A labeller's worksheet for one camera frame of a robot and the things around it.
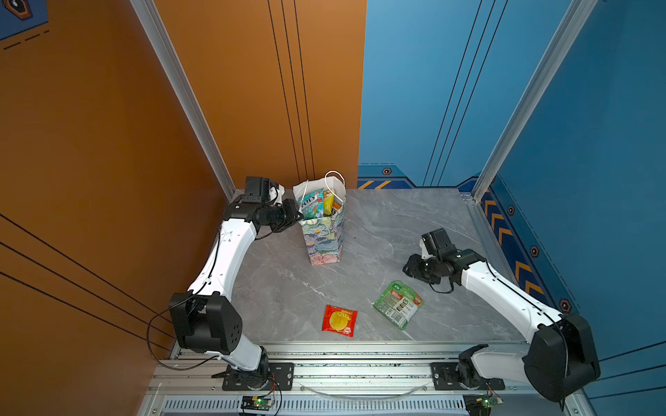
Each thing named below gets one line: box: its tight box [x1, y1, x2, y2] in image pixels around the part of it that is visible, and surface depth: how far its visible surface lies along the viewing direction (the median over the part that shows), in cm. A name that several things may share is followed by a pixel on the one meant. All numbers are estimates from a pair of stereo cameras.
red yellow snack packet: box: [321, 305, 359, 338], surface depth 84 cm
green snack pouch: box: [372, 279, 425, 331], surface depth 89 cm
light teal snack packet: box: [297, 187, 325, 221], surface depth 86 cm
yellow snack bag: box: [323, 189, 335, 216], surface depth 90 cm
